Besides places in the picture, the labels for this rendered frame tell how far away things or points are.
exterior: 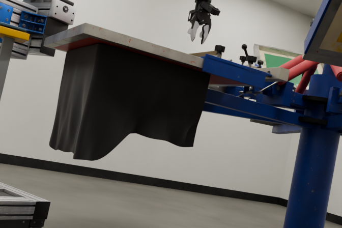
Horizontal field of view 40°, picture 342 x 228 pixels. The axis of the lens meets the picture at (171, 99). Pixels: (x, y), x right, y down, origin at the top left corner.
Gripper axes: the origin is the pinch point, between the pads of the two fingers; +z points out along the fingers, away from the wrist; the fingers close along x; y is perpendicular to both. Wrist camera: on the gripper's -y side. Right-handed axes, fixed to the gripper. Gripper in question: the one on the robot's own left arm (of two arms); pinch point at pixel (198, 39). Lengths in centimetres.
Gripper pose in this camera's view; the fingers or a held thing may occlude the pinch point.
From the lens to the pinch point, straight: 216.7
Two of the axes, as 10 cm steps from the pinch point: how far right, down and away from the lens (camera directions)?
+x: -8.6, -2.1, -4.6
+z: -1.9, 9.8, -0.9
